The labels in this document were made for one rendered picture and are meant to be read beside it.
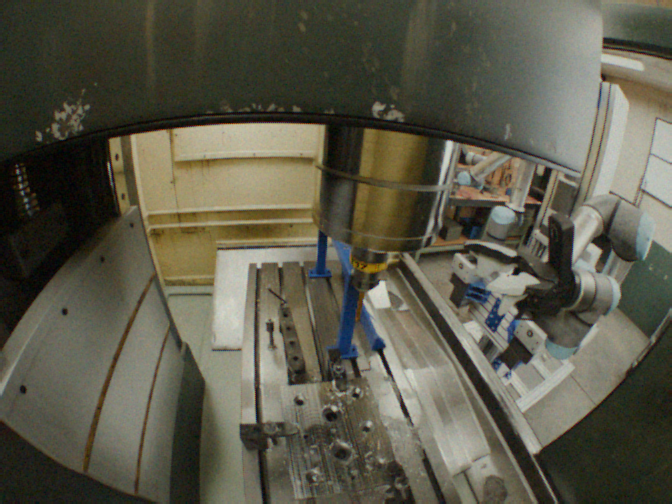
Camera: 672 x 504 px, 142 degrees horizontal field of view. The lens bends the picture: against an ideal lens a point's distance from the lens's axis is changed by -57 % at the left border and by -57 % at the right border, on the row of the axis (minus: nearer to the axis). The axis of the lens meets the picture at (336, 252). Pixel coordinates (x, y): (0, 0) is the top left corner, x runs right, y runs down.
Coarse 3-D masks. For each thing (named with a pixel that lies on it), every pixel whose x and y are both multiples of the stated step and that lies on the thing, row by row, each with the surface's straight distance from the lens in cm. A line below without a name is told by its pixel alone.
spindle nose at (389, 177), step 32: (320, 128) 27; (352, 128) 24; (320, 160) 27; (352, 160) 24; (384, 160) 23; (416, 160) 24; (448, 160) 26; (320, 192) 27; (352, 192) 24; (384, 192) 24; (416, 192) 24; (448, 192) 29; (320, 224) 29; (352, 224) 25; (384, 224) 25; (416, 224) 26
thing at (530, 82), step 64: (0, 0) 32; (64, 0) 24; (128, 0) 20; (192, 0) 18; (256, 0) 17; (320, 0) 17; (384, 0) 18; (448, 0) 21; (512, 0) 25; (576, 0) 35; (0, 64) 28; (64, 64) 22; (128, 64) 18; (192, 64) 17; (256, 64) 16; (320, 64) 16; (384, 64) 17; (448, 64) 19; (512, 64) 23; (576, 64) 32; (0, 128) 28; (64, 128) 21; (128, 128) 19; (384, 128) 17; (448, 128) 20; (512, 128) 23; (576, 128) 32
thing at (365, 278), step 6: (354, 270) 36; (354, 276) 36; (360, 276) 35; (366, 276) 35; (372, 276) 35; (378, 276) 36; (354, 282) 36; (360, 282) 36; (366, 282) 36; (372, 282) 36; (378, 282) 37; (360, 288) 36; (366, 288) 36; (372, 288) 36
